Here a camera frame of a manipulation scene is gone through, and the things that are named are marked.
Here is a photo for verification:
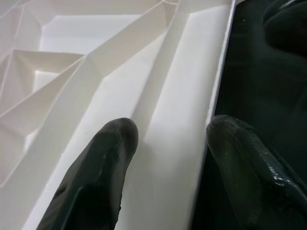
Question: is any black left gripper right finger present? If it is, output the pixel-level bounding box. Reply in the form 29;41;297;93
206;114;307;230

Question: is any black cloth table cover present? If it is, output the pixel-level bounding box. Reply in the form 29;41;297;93
191;0;307;230

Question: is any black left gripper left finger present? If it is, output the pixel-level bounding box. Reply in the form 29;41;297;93
38;117;139;230

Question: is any white plastic children table top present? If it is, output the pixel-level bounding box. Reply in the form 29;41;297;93
0;0;237;230

